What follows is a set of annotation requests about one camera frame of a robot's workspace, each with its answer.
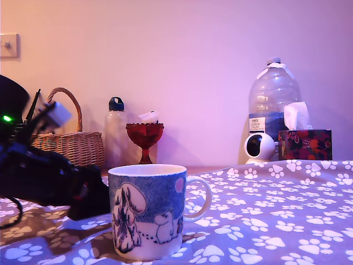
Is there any blue cartoon print mug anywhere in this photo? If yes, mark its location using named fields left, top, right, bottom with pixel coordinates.
left=107, top=163, right=213, bottom=262

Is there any clear bottle with dark cap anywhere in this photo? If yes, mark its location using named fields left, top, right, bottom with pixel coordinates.
left=104, top=96, right=130, bottom=168

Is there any red glass goblet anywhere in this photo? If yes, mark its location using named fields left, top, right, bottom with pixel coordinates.
left=125, top=123, right=165, bottom=165

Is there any small white candle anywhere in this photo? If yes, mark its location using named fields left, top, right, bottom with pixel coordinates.
left=137, top=110, right=161, bottom=125

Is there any grey paw print cloth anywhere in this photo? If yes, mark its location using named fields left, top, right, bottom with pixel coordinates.
left=0, top=159, right=353, bottom=265

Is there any large clear water bottle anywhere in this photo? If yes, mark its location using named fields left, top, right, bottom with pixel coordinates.
left=248, top=57, right=303, bottom=164

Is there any white paper tissue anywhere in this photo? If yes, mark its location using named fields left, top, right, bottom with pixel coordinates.
left=283, top=101, right=314, bottom=131

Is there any dark floral tissue box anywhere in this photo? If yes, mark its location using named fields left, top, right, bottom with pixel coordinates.
left=277, top=129, right=333, bottom=161

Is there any wicker basket with handle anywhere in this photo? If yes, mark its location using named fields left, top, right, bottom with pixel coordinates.
left=30, top=87, right=106, bottom=169

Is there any black looping cable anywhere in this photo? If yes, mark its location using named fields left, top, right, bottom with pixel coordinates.
left=0, top=193, right=25, bottom=230

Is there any dark kitchen utensil handle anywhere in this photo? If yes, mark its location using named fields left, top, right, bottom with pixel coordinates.
left=26, top=88, right=42, bottom=122

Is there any white wall switch plate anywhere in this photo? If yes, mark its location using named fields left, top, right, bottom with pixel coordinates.
left=0, top=33, right=22, bottom=59

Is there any small white round camera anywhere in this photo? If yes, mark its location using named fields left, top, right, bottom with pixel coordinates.
left=243, top=133, right=276, bottom=166

